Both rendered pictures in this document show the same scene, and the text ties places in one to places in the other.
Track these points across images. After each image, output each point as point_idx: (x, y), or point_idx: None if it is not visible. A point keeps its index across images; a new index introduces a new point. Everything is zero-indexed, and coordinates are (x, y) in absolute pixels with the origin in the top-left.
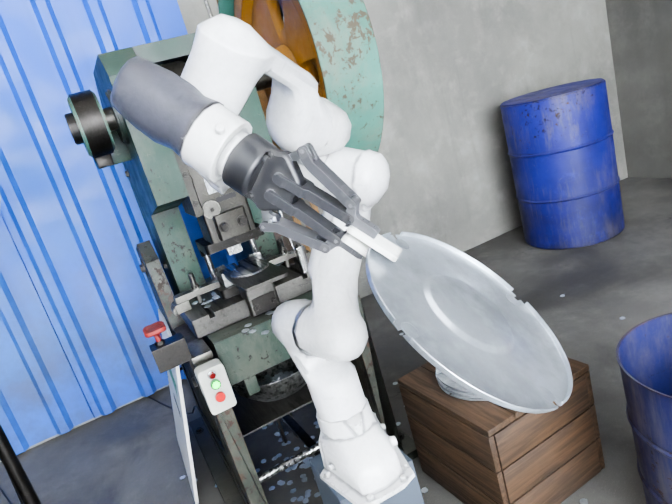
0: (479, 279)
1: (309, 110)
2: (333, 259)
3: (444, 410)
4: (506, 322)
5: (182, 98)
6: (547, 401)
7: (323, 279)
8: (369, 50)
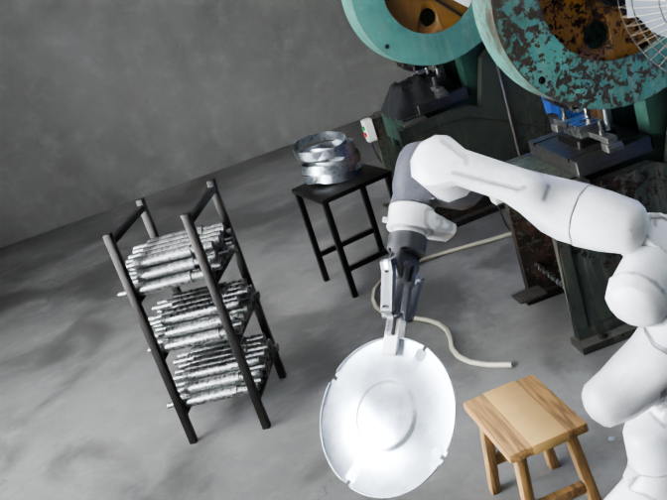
0: (436, 421)
1: (525, 216)
2: (633, 338)
3: None
4: (392, 443)
5: (395, 187)
6: (345, 474)
7: (624, 346)
8: None
